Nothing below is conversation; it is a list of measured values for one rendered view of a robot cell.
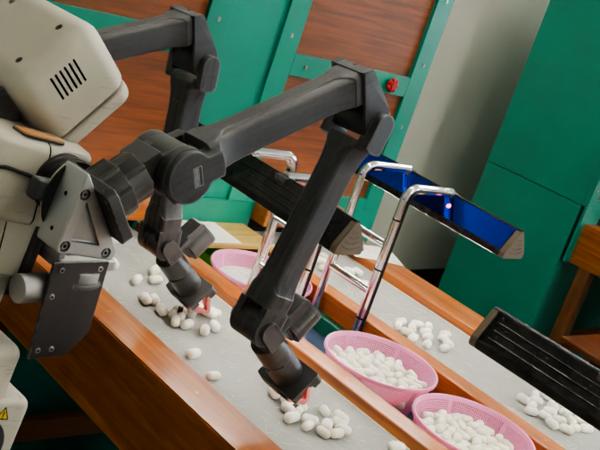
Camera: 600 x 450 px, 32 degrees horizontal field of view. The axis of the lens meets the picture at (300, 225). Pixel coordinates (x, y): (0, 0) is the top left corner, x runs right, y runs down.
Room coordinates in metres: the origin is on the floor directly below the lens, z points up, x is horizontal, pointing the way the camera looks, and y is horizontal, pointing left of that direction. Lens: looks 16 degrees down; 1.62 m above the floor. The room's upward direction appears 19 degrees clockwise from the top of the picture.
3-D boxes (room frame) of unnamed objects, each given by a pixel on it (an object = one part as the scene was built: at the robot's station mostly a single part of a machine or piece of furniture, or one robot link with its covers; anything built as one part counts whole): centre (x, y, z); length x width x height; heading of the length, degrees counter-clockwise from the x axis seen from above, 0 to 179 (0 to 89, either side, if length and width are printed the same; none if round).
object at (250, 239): (2.64, 0.21, 0.77); 0.33 x 0.15 x 0.01; 137
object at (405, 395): (2.19, -0.27, 0.72); 0.27 x 0.27 x 0.10
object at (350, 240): (2.17, 0.12, 1.08); 0.62 x 0.08 x 0.07; 47
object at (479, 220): (2.58, -0.26, 1.08); 0.62 x 0.08 x 0.07; 47
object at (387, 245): (2.52, -0.21, 0.90); 0.20 x 0.19 x 0.45; 47
